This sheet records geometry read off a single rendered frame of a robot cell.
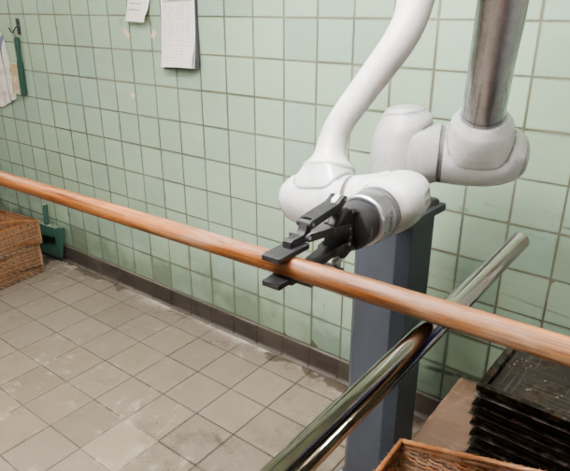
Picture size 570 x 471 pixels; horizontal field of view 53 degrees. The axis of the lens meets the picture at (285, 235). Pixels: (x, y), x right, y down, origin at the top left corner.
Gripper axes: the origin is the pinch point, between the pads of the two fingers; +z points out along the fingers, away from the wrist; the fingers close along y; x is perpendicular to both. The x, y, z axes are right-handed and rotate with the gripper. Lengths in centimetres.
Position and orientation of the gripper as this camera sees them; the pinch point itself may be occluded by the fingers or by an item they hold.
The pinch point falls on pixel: (285, 264)
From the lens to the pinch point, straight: 77.2
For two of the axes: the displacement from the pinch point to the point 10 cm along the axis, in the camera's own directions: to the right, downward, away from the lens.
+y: 0.0, 9.3, 3.7
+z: -6.0, 3.0, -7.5
